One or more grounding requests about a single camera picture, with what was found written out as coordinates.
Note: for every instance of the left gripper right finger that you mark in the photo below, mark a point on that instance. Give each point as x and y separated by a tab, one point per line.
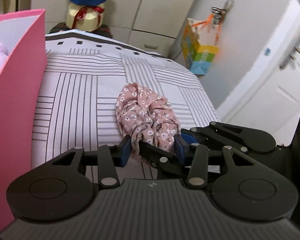
181	149

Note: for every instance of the striped white bedsheet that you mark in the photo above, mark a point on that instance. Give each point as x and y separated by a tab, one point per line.
83	77

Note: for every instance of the white door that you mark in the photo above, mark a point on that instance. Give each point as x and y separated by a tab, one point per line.
267	97

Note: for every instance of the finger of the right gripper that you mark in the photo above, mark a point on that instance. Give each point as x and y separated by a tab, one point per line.
190	137
166	163

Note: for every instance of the silver door handle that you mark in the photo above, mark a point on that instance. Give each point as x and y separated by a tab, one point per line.
295	48

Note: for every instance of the colourful paper gift bag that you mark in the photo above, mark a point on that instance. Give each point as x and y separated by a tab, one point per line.
199	44

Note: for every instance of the coin flower bouquet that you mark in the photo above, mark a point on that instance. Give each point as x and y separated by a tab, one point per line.
85	15

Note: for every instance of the pink floral scrunchie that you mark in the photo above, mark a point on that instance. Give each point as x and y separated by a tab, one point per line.
146	116

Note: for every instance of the pink storage box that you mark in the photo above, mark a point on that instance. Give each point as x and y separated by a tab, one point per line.
23	34

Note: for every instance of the blue wall sticker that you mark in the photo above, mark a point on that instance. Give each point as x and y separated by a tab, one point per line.
267	51

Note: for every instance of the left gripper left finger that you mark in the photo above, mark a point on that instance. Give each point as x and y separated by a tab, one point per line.
109	157

